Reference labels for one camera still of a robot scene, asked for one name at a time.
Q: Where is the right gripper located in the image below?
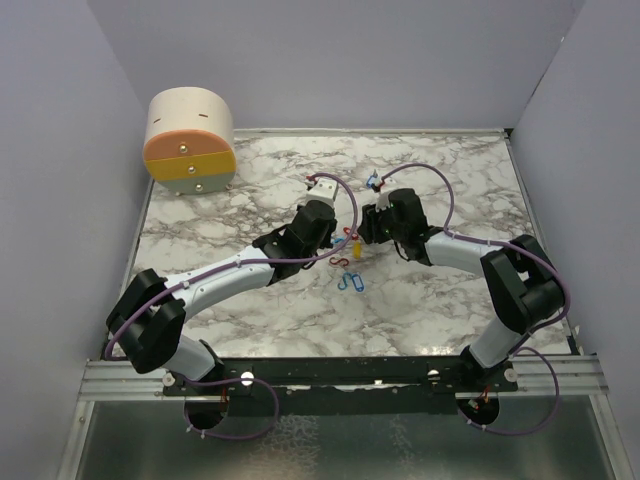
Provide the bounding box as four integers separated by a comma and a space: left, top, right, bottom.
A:
357, 200, 407, 245

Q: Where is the blue key tag with key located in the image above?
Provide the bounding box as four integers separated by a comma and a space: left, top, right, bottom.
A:
351, 273, 365, 292

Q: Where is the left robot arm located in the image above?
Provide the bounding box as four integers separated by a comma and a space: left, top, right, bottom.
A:
106, 200, 337, 395

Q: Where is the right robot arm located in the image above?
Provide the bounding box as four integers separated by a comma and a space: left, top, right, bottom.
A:
357, 188, 568, 391

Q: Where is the red carabiner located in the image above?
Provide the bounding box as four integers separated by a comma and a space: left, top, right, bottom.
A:
329, 257, 349, 268

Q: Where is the far blue key tag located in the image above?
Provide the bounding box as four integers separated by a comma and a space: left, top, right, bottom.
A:
366, 171, 378, 189

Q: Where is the blue carabiner front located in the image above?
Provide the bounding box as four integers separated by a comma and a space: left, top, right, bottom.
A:
337, 272, 351, 290

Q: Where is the round three-drawer storage box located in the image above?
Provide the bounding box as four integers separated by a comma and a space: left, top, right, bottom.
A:
142, 87, 237, 195

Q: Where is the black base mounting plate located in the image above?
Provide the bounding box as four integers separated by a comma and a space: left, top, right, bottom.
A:
163, 356, 518, 416

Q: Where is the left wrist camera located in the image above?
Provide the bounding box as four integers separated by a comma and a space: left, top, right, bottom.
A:
305, 179, 338, 208

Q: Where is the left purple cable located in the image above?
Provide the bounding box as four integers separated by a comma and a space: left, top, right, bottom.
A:
103, 172, 359, 441

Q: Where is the aluminium rail frame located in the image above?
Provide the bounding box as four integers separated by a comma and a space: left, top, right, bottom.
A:
79, 355, 609, 401

